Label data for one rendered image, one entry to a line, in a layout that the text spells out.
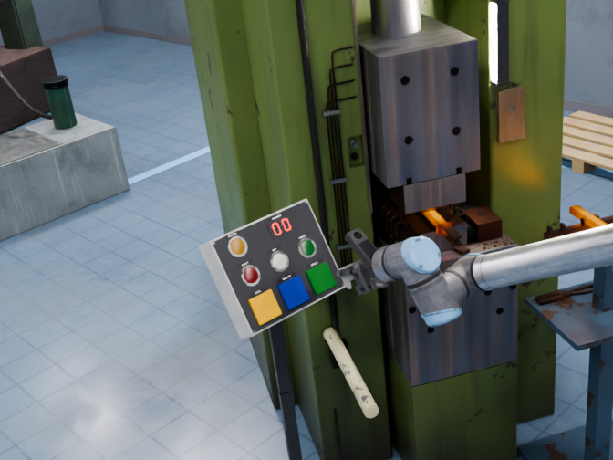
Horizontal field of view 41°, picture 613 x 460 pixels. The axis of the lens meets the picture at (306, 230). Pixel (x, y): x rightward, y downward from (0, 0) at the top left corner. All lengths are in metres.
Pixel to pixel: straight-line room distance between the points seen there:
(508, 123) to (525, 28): 0.29
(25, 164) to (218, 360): 2.22
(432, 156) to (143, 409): 1.81
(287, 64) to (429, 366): 1.08
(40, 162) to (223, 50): 2.90
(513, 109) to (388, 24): 0.49
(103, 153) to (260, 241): 3.56
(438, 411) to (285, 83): 1.22
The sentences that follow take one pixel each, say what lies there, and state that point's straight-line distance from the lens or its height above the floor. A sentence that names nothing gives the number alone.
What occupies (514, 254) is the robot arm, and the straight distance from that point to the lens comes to 1.95.
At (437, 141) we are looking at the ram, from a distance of 2.46.
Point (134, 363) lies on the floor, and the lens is 3.96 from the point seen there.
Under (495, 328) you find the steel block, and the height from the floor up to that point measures 0.62.
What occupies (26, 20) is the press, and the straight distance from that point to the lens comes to 8.19.
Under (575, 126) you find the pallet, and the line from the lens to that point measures 5.98.
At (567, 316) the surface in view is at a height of 0.69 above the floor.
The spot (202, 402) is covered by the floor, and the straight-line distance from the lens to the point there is 3.61.
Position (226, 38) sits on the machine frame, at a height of 1.55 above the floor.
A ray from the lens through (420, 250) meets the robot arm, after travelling 1.93.
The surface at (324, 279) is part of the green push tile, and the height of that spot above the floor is 1.00.
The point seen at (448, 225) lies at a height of 1.01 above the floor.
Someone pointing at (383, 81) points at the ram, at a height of 1.49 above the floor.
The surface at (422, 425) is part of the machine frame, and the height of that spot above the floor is 0.30.
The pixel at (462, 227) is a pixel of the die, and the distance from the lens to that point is 2.61.
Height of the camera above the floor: 2.16
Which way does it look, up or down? 26 degrees down
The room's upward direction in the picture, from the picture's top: 7 degrees counter-clockwise
